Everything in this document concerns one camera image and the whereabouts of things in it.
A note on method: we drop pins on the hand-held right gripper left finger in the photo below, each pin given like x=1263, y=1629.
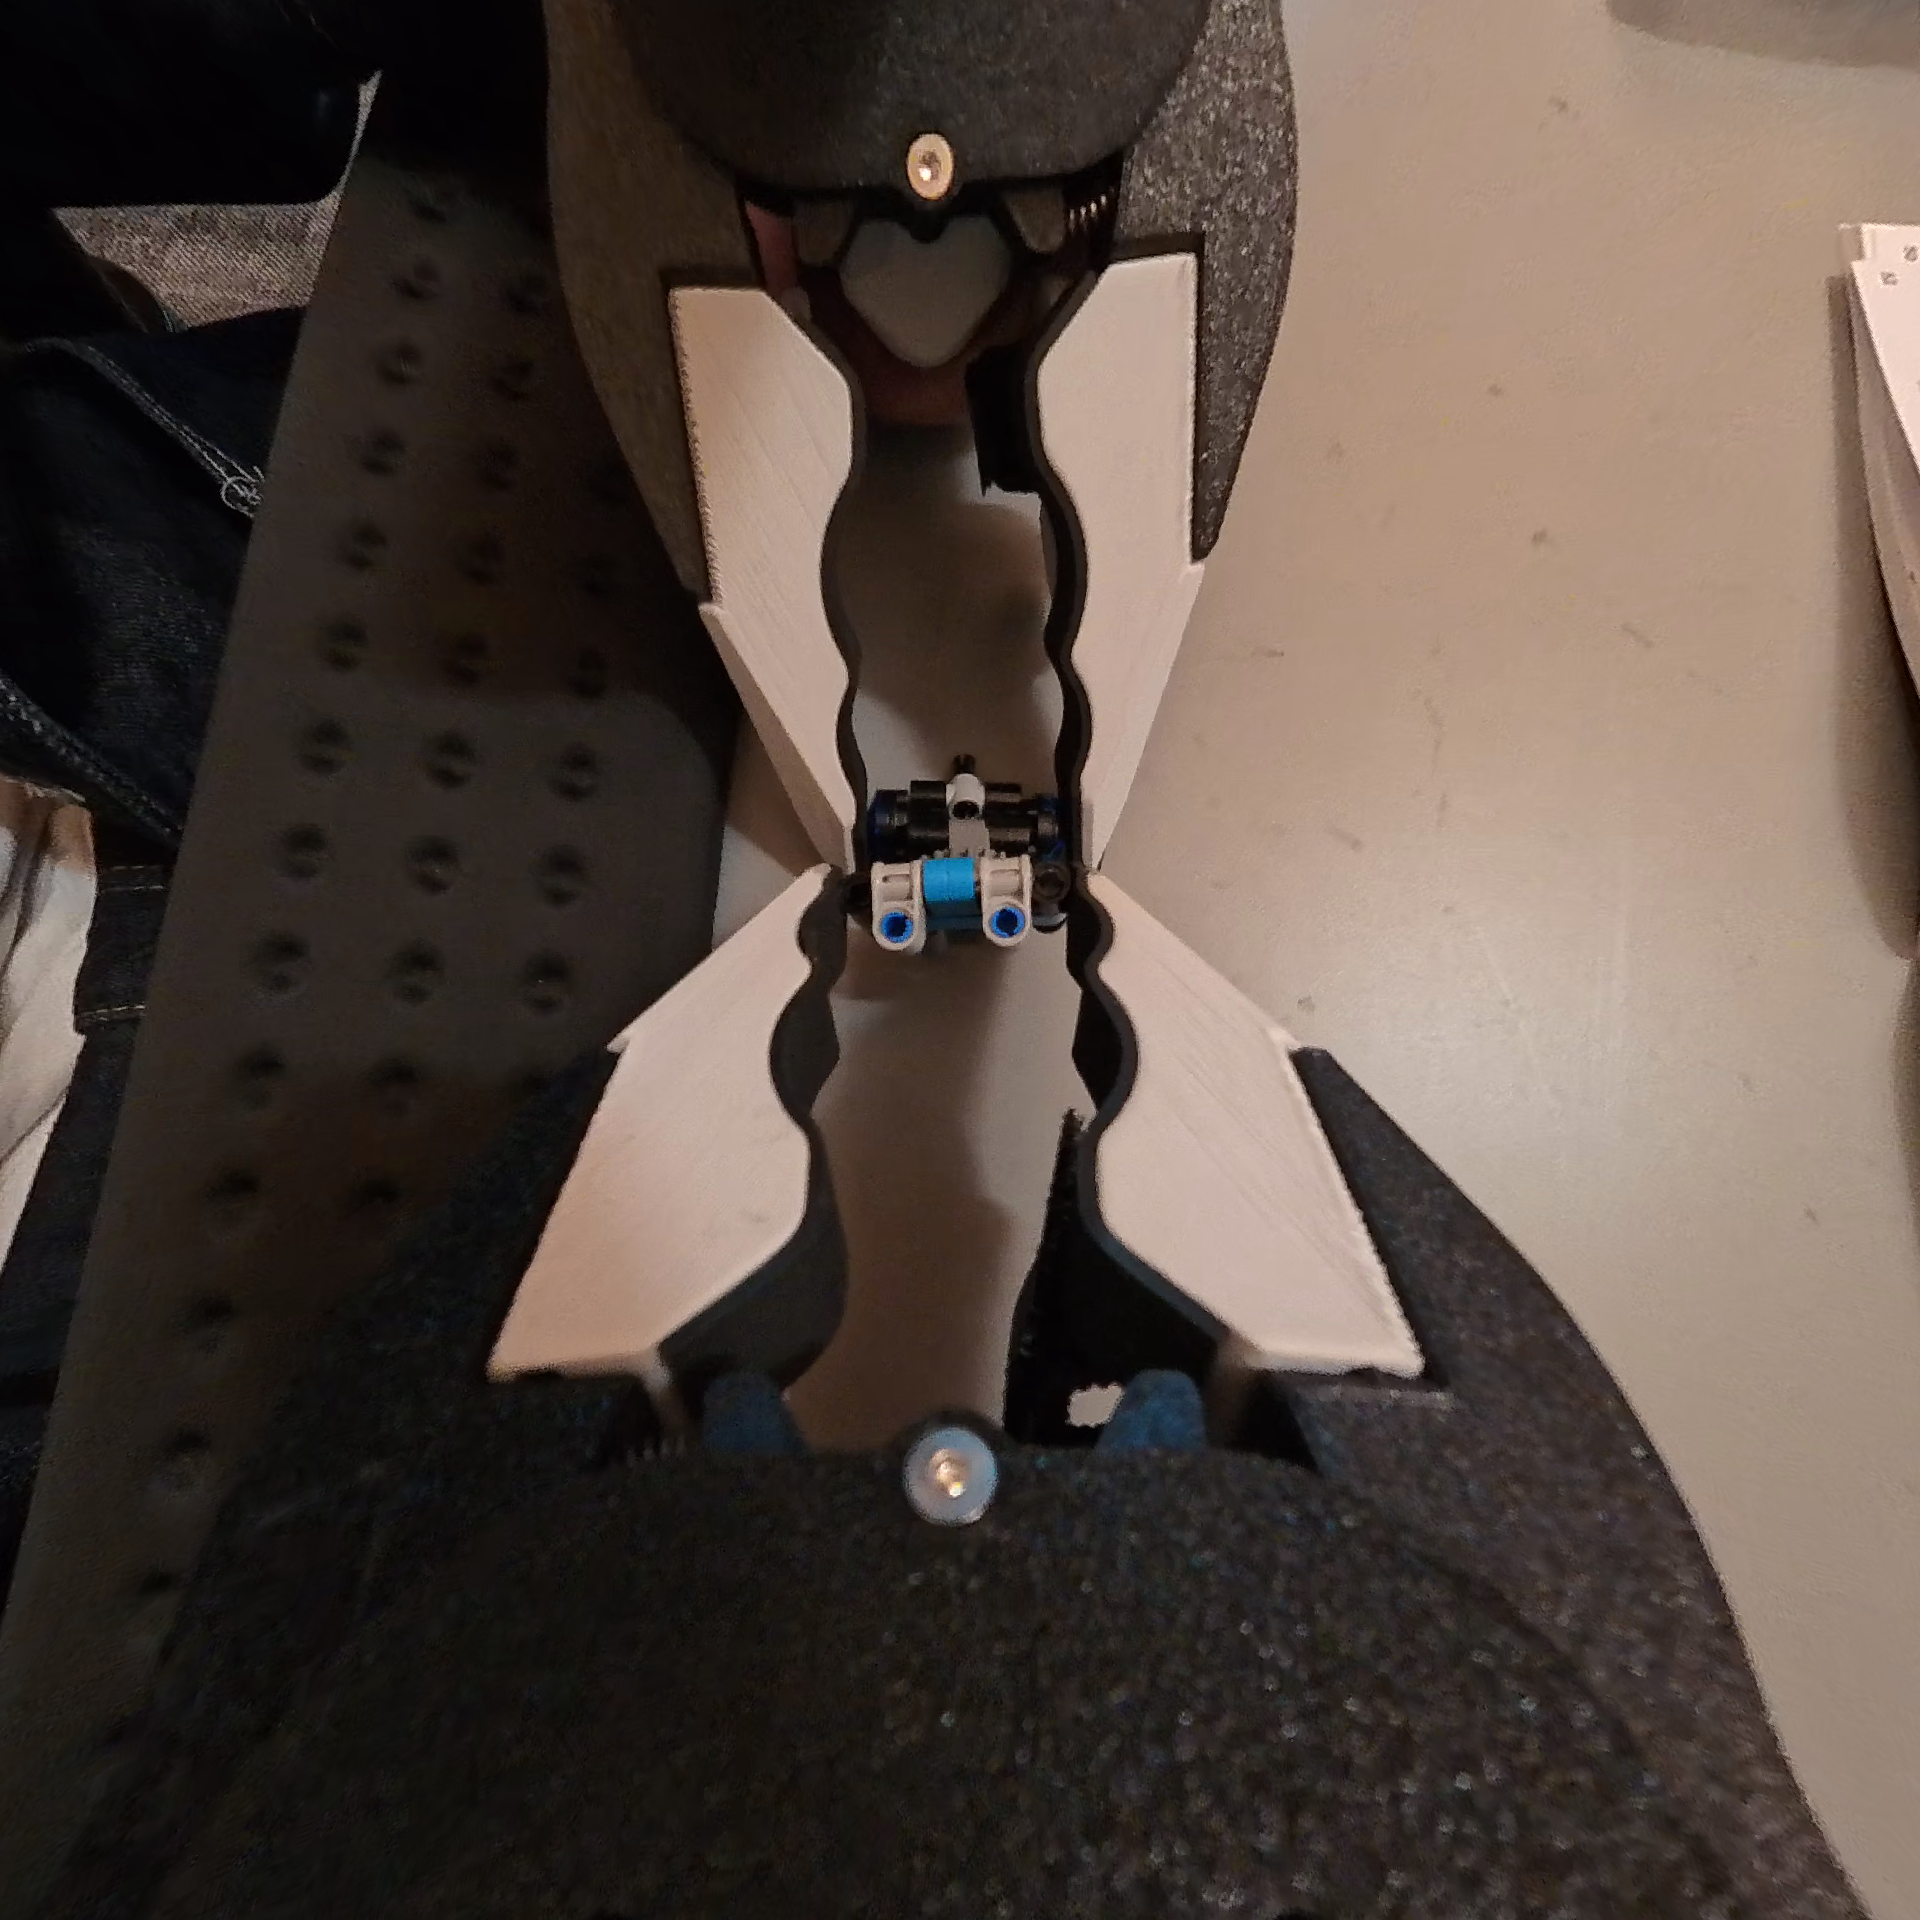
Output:
x=661, y=1201

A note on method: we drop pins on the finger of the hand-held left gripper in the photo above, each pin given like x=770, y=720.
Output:
x=750, y=480
x=1141, y=480

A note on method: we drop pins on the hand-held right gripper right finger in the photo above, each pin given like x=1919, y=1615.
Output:
x=1246, y=1201

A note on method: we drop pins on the black gear brick assembly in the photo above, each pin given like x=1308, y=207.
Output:
x=960, y=856

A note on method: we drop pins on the grey desk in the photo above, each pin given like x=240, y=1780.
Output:
x=1500, y=750

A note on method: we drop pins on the person's left hand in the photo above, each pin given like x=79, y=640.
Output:
x=902, y=382

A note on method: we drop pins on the black studded mat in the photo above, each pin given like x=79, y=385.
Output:
x=363, y=750

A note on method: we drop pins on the person's denim jacket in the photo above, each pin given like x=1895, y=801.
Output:
x=122, y=540

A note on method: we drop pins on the person's white shirt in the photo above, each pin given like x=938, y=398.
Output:
x=37, y=961

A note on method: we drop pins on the building instruction booklet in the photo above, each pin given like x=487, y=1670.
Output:
x=1891, y=452

